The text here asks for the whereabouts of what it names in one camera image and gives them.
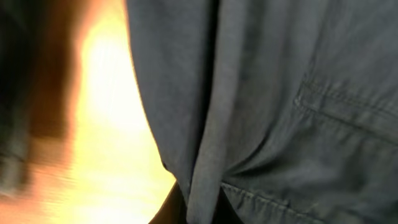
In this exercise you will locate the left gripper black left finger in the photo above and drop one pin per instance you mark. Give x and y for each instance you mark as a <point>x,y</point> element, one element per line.
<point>173,209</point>

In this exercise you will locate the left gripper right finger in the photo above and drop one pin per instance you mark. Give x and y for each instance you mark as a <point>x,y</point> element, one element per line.
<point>224,212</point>

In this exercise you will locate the dark blue shorts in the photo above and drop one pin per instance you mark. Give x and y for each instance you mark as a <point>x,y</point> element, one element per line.
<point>289,106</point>

